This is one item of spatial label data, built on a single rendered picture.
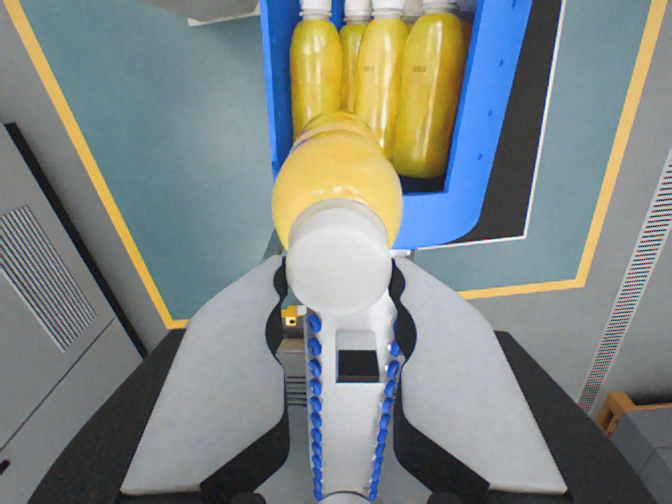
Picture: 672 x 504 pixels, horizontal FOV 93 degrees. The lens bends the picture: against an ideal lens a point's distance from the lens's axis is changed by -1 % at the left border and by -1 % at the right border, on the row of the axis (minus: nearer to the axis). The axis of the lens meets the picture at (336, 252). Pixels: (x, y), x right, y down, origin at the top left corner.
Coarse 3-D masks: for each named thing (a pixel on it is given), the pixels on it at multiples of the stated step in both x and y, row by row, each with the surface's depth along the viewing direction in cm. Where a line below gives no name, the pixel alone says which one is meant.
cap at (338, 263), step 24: (312, 216) 12; (336, 216) 11; (360, 216) 12; (312, 240) 11; (336, 240) 11; (360, 240) 11; (384, 240) 12; (288, 264) 11; (312, 264) 11; (336, 264) 11; (360, 264) 11; (384, 264) 11; (312, 288) 12; (336, 288) 12; (360, 288) 12; (384, 288) 12; (336, 312) 12
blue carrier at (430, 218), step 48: (288, 0) 40; (336, 0) 45; (480, 0) 25; (528, 0) 28; (288, 48) 43; (480, 48) 27; (288, 96) 45; (480, 96) 29; (288, 144) 48; (480, 144) 32; (432, 192) 33; (480, 192) 37; (432, 240) 35
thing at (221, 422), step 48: (240, 288) 10; (192, 336) 8; (240, 336) 8; (192, 384) 7; (240, 384) 7; (144, 432) 6; (192, 432) 6; (240, 432) 6; (288, 432) 7; (144, 480) 5; (192, 480) 5; (240, 480) 6
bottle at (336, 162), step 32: (320, 128) 19; (352, 128) 19; (288, 160) 16; (320, 160) 14; (352, 160) 14; (384, 160) 16; (288, 192) 14; (320, 192) 13; (352, 192) 13; (384, 192) 14; (288, 224) 14; (384, 224) 14
